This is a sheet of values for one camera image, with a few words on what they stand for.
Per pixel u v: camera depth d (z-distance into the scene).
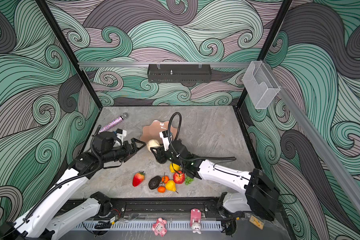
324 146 0.52
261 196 0.40
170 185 0.78
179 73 0.95
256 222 0.69
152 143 0.71
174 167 0.83
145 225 0.70
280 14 0.74
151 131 1.01
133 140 0.64
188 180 0.81
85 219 0.57
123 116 1.10
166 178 0.81
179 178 0.78
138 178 0.81
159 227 0.66
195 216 0.71
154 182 0.78
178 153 0.54
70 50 0.88
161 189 0.78
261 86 0.76
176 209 0.74
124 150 0.62
